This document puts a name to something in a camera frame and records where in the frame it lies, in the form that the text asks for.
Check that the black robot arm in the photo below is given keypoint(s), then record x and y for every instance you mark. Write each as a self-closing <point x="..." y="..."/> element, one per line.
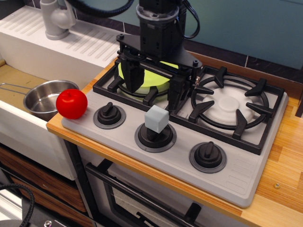
<point x="164" y="25"/>

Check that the black stove knob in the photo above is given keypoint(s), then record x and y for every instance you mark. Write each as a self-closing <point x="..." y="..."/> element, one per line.
<point x="207" y="157"/>
<point x="155" y="142"/>
<point x="109" y="116"/>

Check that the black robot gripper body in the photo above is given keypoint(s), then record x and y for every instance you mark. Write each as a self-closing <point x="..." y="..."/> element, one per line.
<point x="163" y="30"/>

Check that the black middle stove knob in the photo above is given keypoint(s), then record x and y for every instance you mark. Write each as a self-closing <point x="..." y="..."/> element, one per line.
<point x="155" y="142"/>

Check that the grey toy faucet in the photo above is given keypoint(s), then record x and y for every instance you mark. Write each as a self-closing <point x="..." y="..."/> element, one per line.
<point x="57" y="21"/>

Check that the wooden drawer fronts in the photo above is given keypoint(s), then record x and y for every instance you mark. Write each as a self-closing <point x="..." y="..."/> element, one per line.
<point x="53" y="192"/>

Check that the black right stove knob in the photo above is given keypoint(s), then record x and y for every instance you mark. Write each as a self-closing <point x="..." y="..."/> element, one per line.
<point x="207" y="157"/>

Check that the black oven door handle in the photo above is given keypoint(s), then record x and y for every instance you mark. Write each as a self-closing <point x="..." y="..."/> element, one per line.
<point x="101" y="173"/>

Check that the small steel pot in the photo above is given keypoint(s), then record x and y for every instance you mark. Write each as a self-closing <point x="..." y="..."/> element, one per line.
<point x="40" y="101"/>

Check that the light grey-blue cube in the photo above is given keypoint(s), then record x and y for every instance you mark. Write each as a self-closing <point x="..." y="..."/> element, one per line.
<point x="156" y="119"/>

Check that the black left stove knob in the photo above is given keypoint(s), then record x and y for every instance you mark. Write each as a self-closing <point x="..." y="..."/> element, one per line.
<point x="109" y="116"/>

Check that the white toy sink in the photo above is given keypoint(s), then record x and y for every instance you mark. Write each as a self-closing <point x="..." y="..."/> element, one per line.
<point x="30" y="58"/>

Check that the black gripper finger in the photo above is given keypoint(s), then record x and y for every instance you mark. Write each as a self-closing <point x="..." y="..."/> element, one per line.
<point x="132" y="72"/>
<point x="178" y="88"/>

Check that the white right burner cap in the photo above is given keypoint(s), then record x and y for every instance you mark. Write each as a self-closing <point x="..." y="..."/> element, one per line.
<point x="227" y="101"/>

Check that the lime green plate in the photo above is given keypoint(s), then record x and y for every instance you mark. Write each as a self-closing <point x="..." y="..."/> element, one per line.
<point x="152" y="79"/>

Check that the red toy tomato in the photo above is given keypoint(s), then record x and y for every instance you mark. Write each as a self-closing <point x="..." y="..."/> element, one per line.
<point x="71" y="103"/>

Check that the grey toy stovetop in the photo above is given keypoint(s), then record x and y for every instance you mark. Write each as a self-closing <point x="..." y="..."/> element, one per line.
<point x="236" y="183"/>

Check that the black right burner grate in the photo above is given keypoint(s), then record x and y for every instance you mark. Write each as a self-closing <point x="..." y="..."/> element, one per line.
<point x="252" y="138"/>

